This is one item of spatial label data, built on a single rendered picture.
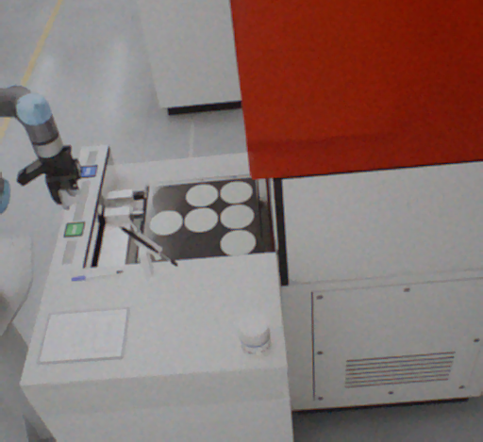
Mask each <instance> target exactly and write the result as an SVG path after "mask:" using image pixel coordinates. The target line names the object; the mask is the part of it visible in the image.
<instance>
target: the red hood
mask: <svg viewBox="0 0 483 442"><path fill-rule="evenodd" d="M229 6H230V14H231V23H232V33H233V41H234V51H235V60H236V69H237V78H238V77H239V78H240V79H238V81H240V84H238V87H241V103H242V113H243V121H244V131H245V139H246V151H247V159H248V169H249V176H250V177H252V180H259V179H270V178H281V177H294V176H305V175H316V173H328V172H349V171H360V170H371V169H383V168H395V167H406V166H418V165H428V164H440V163H451V162H462V161H473V160H483V0H229Z"/></svg>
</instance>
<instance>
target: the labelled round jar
mask: <svg viewBox="0 0 483 442"><path fill-rule="evenodd" d="M237 327H238V333H240V340H241V349H242V352H243V353H244V355H246V356H247V357H249V358H253V359H259V358H261V357H263V356H266V355H267V354H268V353H269V352H270V349H271V335H270V327H269V320H268V317H267V316H266V315H265V314H264V313H261V311H258V310H248V311H246V313H244V314H242V315H241V317H240V318H239V319H238V321H237Z"/></svg>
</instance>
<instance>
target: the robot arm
mask: <svg viewBox="0 0 483 442"><path fill-rule="evenodd" d="M0 118H11V119H16V120H17V121H18V122H19V123H20V124H21V125H22V126H23V127H24V129H25V132H26V134H27V137H28V138H29V139H30V142H31V144H32V147H33V150H34V152H35V154H36V155H37V157H38V158H37V160H36V161H34V162H33V163H31V164H30V165H27V166H26V167H24V168H23V169H21V170H19V173H18V176H17V182H18V183H19V184H21V185H22V187H24V186H25V185H26V184H27V183H29V182H31V181H33V180H35V179H36V178H38V177H39V176H41V175H42V174H45V175H46V176H45V181H46V184H47V187H48V190H49V192H50V195H51V197H52V200H53V201H54V203H55V204H56V205H58V206H60V207H62V208H63V209H66V210H69V208H70V207H69V205H74V204H77V203H79V198H78V197H75V196H76V195H79V194H80V193H81V190H80V188H79V187H78V180H80V179H81V173H82V172H83V171H82V169H81V166H80V163H79V161H78V157H76V158H74V157H73V156H72V155H71V151H72V148H71V144H66V145H64V144H63V141H62V138H61V136H60V133H59V130H58V127H57V126H56V123H55V119H54V117H53V114H52V110H51V107H50V105H49V103H48V102H47V99H46V97H45V96H44V95H42V94H37V93H32V92H31V91H30V89H29V88H27V87H24V86H23V85H21V84H17V83H13V84H10V85H6V86H5V87H0ZM77 163H78V164H77ZM78 165H79V167H78ZM79 168H80V169H79ZM75 185H76V186H75ZM9 197H10V186H9V182H8V179H7V178H5V177H2V173H1V170H0V215H2V214H4V213H5V211H6V209H7V207H8V203H9Z"/></svg>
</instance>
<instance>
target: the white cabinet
mask: <svg viewBox="0 0 483 442"><path fill-rule="evenodd" d="M40 417H41V418H42V421H43V423H44V424H45V426H47V427H48V429H49V430H50V431H51V433H52V434H53V436H54V437H55V439H56V440H57V442H293V431H292V417H291V404H290V397H288V398H283V399H269V400H255V401H228V402H215V403H199V404H185V405H171V406H158V407H143V408H129V409H116V410H102V411H88V412H74V413H60V414H46V415H40Z"/></svg>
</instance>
